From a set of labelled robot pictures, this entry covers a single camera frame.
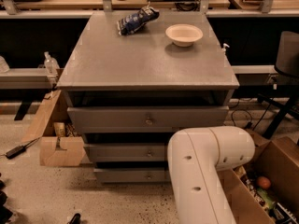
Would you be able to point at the clear plastic bottle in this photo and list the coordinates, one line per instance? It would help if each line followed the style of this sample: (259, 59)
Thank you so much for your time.
(51, 64)

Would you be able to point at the grey middle drawer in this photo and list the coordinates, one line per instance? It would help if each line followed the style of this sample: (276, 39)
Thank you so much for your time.
(112, 152)

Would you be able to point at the cardboard box right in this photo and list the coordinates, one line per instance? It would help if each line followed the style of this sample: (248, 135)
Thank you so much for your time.
(276, 159)

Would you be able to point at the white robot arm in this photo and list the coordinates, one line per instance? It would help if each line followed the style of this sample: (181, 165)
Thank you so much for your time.
(195, 156)

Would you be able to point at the black power adapter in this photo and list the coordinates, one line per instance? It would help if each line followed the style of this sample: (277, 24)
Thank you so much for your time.
(14, 152)

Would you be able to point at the green snack packet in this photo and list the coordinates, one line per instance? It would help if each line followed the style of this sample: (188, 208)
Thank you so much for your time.
(269, 203)

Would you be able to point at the red apple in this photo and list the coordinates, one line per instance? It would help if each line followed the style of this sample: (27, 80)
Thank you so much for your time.
(263, 182)

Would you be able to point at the blue chip bag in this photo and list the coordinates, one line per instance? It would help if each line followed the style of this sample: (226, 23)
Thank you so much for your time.
(133, 22)

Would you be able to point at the cardboard box left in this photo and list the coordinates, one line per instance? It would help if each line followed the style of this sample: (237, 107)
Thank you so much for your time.
(54, 151)

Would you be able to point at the grey top drawer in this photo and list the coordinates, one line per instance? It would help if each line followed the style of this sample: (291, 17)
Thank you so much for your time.
(144, 119)

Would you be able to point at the black object floor bottom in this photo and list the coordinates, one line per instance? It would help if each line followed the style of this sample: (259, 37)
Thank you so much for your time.
(75, 219)

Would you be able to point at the cardboard box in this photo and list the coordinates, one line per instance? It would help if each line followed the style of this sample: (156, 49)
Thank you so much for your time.
(276, 159)
(54, 151)

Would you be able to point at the white paper bowl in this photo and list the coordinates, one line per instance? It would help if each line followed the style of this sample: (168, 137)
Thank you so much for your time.
(183, 35)

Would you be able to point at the small pump bottle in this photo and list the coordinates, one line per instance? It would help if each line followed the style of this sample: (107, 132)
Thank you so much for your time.
(225, 47)

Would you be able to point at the grey drawer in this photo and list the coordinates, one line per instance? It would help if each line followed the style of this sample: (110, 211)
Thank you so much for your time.
(144, 119)
(112, 152)
(132, 175)

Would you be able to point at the grey drawer cabinet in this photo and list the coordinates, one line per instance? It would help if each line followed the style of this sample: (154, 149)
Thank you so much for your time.
(145, 69)

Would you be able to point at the black office chair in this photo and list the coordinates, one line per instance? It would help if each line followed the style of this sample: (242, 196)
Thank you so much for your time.
(287, 64)

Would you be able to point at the grey bottom drawer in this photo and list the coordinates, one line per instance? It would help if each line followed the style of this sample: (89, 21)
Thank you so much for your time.
(132, 175)

